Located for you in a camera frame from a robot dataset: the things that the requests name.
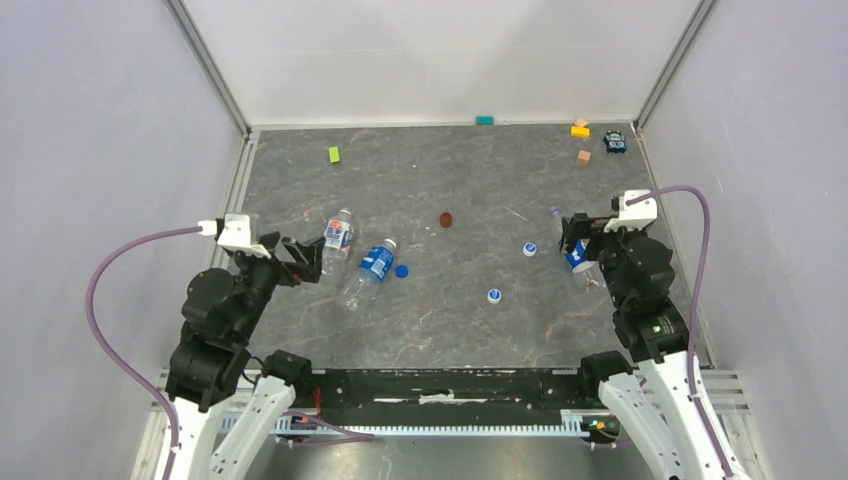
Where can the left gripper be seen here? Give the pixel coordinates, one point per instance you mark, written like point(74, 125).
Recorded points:
point(295, 272)

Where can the white blue Pocari cap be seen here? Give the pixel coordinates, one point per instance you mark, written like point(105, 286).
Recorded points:
point(494, 296)

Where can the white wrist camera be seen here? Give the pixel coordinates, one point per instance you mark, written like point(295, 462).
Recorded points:
point(629, 214)
point(238, 236)

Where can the black blue toy car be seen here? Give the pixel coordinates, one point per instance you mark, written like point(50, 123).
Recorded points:
point(615, 141)

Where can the white blue bottle cap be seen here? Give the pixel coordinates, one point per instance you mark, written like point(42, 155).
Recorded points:
point(529, 249)

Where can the red label clear bottle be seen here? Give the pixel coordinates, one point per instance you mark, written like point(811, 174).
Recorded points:
point(339, 234)

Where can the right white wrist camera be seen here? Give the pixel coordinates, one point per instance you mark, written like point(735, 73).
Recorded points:
point(629, 214)

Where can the green block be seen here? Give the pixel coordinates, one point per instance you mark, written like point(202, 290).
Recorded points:
point(334, 155)

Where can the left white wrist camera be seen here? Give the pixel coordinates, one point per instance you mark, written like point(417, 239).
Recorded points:
point(238, 236)

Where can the Pepsi label clear bottle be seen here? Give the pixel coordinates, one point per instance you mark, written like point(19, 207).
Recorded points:
point(584, 274)

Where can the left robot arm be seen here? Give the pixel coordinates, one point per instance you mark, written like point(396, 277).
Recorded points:
point(220, 314)

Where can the yellow block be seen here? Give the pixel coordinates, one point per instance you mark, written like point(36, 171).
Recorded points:
point(580, 132)

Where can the tan cube block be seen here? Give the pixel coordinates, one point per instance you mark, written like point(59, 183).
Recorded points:
point(583, 158)

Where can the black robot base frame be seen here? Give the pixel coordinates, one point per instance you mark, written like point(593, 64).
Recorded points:
point(453, 397)

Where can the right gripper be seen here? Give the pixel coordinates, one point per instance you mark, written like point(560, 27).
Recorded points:
point(580, 226)

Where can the blue label Pocari bottle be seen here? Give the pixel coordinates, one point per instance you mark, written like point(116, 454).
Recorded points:
point(363, 285)

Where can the white slotted cable duct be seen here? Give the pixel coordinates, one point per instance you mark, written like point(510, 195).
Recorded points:
point(568, 426)

